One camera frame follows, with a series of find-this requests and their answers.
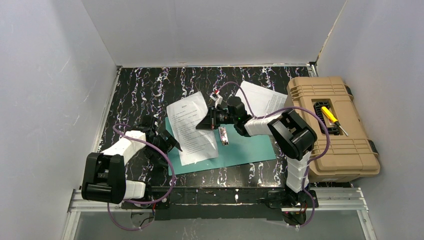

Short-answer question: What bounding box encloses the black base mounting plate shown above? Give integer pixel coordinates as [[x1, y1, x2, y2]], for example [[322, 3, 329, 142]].
[[122, 187, 319, 224]]

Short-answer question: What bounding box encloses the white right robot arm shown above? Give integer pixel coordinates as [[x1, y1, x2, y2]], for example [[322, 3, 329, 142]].
[[195, 96, 318, 194]]

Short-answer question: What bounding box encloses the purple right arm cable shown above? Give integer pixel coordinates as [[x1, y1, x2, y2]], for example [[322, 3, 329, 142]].
[[213, 81, 331, 229]]

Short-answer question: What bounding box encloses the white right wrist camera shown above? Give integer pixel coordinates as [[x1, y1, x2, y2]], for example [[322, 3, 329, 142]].
[[209, 90, 223, 108]]

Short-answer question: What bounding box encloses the tan plastic toolbox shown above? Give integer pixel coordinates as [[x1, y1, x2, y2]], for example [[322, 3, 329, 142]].
[[284, 76, 381, 183]]

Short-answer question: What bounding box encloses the white printed paper sheet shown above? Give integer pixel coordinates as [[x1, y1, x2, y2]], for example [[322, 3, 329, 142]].
[[166, 91, 219, 166]]

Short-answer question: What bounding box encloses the white printed paper stack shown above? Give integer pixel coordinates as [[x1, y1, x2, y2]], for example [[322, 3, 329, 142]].
[[235, 81, 288, 117]]

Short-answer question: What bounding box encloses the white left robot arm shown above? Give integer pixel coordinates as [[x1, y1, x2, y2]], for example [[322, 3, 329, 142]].
[[81, 121, 182, 205]]

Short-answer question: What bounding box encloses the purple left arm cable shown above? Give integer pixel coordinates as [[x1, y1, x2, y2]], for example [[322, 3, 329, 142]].
[[106, 123, 176, 232]]

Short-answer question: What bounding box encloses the yellow handled screwdriver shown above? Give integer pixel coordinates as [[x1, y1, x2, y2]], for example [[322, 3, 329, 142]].
[[320, 106, 349, 137]]

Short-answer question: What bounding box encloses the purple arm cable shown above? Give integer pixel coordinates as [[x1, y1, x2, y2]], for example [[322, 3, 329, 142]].
[[213, 81, 331, 229], [106, 123, 176, 232]]

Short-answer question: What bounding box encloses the teal paper folder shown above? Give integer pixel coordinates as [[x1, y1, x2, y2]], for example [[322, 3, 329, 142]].
[[168, 124, 276, 175]]

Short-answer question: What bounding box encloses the aluminium frame rail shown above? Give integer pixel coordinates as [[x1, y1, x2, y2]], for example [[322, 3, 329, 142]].
[[62, 187, 377, 240]]

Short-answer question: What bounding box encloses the metal folder clip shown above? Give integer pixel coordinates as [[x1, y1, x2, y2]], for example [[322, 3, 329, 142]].
[[218, 126, 229, 146]]

